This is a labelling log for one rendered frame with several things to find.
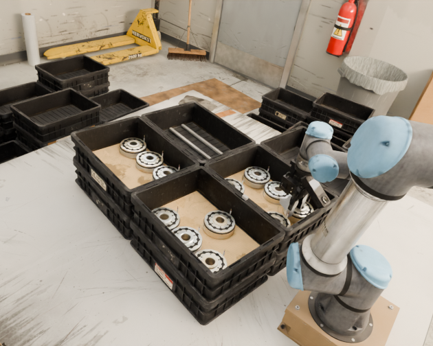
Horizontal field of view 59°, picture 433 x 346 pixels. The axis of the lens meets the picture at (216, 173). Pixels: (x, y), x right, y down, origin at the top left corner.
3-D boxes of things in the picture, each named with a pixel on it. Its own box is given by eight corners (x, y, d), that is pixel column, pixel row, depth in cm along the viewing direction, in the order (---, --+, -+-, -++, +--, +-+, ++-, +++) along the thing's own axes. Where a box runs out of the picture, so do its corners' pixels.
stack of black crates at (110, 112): (120, 128, 293) (120, 88, 273) (148, 145, 281) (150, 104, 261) (75, 147, 265) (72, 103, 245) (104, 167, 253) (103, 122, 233)
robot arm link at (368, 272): (381, 313, 101) (405, 281, 93) (332, 305, 100) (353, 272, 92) (368, 276, 111) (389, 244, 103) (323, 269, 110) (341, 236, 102)
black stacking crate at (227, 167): (329, 222, 140) (339, 198, 134) (278, 258, 122) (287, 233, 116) (251, 166, 161) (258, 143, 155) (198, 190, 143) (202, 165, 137)
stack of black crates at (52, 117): (75, 147, 265) (70, 87, 239) (104, 167, 253) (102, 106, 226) (19, 169, 238) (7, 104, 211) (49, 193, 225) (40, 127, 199)
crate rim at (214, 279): (285, 238, 116) (287, 233, 115) (213, 286, 98) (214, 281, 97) (201, 169, 138) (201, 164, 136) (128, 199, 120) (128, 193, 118)
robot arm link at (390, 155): (336, 304, 101) (471, 156, 63) (281, 296, 100) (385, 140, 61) (329, 264, 110) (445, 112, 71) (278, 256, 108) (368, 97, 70)
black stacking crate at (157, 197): (277, 259, 122) (286, 234, 115) (207, 307, 104) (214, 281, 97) (197, 190, 143) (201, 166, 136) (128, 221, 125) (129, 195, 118)
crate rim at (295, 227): (339, 202, 135) (341, 198, 133) (286, 238, 117) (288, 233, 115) (256, 147, 156) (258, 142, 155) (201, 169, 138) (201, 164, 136)
